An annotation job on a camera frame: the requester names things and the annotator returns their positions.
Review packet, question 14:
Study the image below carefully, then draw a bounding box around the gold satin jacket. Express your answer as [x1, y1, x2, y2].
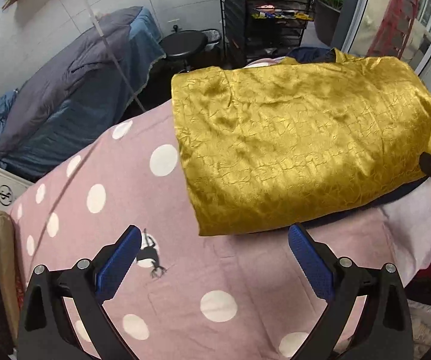
[172, 52, 431, 236]

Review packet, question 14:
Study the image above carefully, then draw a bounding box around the pink polka dot bedsheet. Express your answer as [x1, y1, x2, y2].
[10, 97, 431, 359]

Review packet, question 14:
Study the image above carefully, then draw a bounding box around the navy blue folded garment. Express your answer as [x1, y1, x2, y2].
[287, 46, 428, 229]

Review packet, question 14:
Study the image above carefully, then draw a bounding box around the grey blue duvet bed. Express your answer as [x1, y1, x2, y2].
[0, 7, 165, 181]

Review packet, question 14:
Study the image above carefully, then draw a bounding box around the black round stool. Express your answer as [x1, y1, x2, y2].
[159, 30, 208, 72]

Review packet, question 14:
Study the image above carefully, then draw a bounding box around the black wire shelf rack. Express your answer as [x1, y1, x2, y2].
[220, 0, 313, 68]

